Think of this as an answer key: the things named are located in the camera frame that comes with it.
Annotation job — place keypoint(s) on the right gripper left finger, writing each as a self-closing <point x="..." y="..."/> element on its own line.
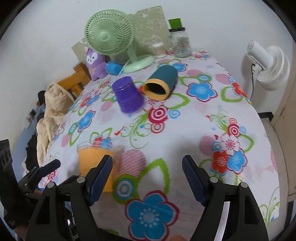
<point x="49" y="221"/>

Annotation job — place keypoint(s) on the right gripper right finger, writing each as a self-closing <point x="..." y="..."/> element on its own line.
<point x="244" y="219"/>

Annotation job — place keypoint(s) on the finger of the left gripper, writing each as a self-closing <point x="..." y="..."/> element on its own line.
<point x="45" y="170"/>

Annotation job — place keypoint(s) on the orange plastic cup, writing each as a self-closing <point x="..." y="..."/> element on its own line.
<point x="91" y="153"/>

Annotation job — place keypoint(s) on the purple plastic cup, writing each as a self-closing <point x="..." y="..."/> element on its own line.
<point x="128" y="96"/>

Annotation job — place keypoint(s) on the blue plastic cup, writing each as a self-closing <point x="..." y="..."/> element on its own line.
<point x="113" y="68"/>

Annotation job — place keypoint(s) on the teal yellow-rimmed cup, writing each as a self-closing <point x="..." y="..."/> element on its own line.
<point x="161" y="83"/>

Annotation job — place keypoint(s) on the beige quilted jacket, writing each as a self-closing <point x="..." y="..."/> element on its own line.
<point x="58" y="102"/>

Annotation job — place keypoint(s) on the wooden chair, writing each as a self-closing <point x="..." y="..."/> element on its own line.
<point x="77" y="81"/>

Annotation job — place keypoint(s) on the floral tablecloth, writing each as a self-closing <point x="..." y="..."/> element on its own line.
<point x="207" y="116"/>

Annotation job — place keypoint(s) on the purple plush toy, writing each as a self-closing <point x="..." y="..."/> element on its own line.
<point x="96" y="64"/>

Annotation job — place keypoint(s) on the white standing fan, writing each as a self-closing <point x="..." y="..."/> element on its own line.
<point x="272" y="67"/>

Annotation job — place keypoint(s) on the green desk fan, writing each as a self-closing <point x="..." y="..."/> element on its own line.
<point x="111" y="32"/>

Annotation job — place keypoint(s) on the cotton swab container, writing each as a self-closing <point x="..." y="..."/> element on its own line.
<point x="159" y="49"/>

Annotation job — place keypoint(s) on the glass jar green lid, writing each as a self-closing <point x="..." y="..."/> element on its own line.
<point x="179" y="39"/>

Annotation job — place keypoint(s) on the patterned beige board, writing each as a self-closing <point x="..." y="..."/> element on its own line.
<point x="150" y="27"/>

